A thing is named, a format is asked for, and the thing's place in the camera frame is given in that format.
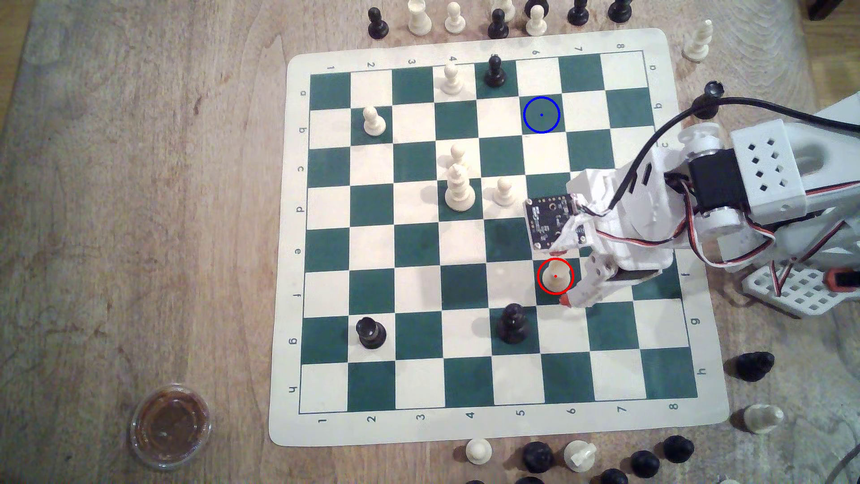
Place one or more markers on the dark brown object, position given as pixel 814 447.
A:
pixel 833 8

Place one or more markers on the black camera circuit board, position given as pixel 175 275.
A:
pixel 547 218

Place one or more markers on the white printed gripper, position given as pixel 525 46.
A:
pixel 598 274

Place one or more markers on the orange black connector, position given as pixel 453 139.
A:
pixel 843 277

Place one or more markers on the white chess pawn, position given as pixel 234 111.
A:
pixel 373 122
pixel 478 450
pixel 535 25
pixel 451 80
pixel 504 193
pixel 455 19
pixel 555 278
pixel 458 152

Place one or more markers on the white chess knight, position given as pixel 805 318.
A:
pixel 579 456

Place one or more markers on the white chess bishop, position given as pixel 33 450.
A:
pixel 697 41
pixel 460 191

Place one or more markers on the black chess rook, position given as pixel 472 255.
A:
pixel 371 333

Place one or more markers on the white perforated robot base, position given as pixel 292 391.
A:
pixel 793 292

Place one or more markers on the white chess rook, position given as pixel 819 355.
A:
pixel 762 418
pixel 419 18

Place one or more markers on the white printed robot arm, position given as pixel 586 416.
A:
pixel 766 168

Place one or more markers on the green white chess mat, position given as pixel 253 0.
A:
pixel 329 208

